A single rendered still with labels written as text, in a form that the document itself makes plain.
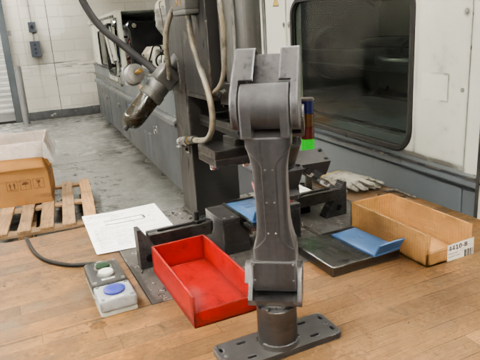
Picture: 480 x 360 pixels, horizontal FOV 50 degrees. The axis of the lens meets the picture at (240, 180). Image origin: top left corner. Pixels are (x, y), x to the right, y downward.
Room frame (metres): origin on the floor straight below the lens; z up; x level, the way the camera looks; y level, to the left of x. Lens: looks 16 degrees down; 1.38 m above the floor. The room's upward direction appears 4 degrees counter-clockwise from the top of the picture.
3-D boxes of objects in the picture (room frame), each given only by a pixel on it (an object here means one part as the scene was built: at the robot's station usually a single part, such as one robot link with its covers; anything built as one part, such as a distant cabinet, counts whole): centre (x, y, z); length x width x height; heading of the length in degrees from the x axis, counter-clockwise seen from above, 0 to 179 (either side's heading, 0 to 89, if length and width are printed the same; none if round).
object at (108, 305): (0.87, 0.25, 0.90); 0.07 x 0.07 x 0.06; 24
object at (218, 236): (1.14, -0.03, 0.94); 0.20 x 0.10 x 0.07; 114
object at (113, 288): (0.87, 0.25, 0.93); 0.04 x 0.04 x 0.02
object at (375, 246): (1.03, -0.27, 0.93); 0.15 x 0.07 x 0.03; 28
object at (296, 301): (0.72, -0.04, 1.00); 0.09 x 0.06 x 0.06; 79
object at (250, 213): (1.10, -0.03, 1.00); 0.15 x 0.07 x 0.03; 24
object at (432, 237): (1.07, -0.37, 0.93); 0.25 x 0.13 x 0.08; 24
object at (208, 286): (0.91, 0.09, 0.93); 0.25 x 0.12 x 0.06; 24
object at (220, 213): (1.14, -0.03, 0.98); 0.20 x 0.10 x 0.01; 114
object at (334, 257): (1.03, -0.22, 0.91); 0.17 x 0.16 x 0.02; 114
